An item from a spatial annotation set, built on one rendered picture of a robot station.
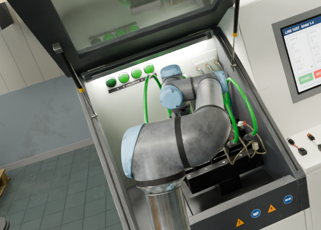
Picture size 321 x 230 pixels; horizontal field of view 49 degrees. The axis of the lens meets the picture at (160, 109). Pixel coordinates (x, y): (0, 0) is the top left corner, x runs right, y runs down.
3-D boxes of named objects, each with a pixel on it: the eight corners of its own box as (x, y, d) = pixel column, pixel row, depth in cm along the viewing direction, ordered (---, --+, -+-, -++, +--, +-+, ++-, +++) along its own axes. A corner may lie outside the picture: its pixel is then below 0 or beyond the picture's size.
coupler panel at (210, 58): (207, 118, 170) (192, 59, 157) (204, 116, 173) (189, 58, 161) (231, 109, 172) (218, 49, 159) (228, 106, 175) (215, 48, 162)
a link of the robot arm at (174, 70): (157, 74, 119) (159, 65, 127) (165, 102, 124) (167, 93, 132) (179, 69, 118) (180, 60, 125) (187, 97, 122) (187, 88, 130)
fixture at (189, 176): (196, 207, 150) (187, 179, 143) (188, 194, 159) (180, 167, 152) (267, 177, 154) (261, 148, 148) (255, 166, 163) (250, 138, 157)
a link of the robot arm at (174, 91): (189, 83, 108) (190, 71, 118) (155, 92, 110) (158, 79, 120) (196, 106, 111) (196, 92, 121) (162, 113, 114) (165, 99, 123)
